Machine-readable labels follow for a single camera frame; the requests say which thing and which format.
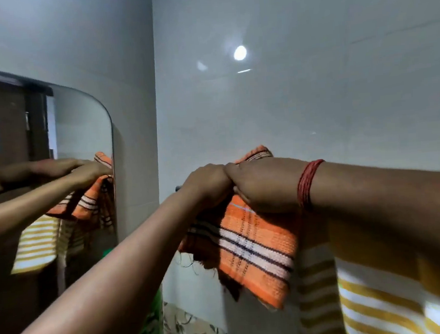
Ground person's right hand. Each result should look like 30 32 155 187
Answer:
223 154 311 219

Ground person's left hand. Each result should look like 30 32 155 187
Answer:
176 161 237 215

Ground orange plaid towel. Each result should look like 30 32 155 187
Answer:
170 142 307 317

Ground green pump bottle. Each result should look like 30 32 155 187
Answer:
122 286 167 334

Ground yellow striped towel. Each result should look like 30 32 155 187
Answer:
290 208 440 334

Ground person's left forearm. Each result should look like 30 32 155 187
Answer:
0 188 219 334

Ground person's right forearm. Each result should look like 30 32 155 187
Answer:
306 153 440 282

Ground red thread bracelet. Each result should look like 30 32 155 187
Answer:
294 158 329 212

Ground rounded wall mirror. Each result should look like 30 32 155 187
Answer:
0 52 131 334

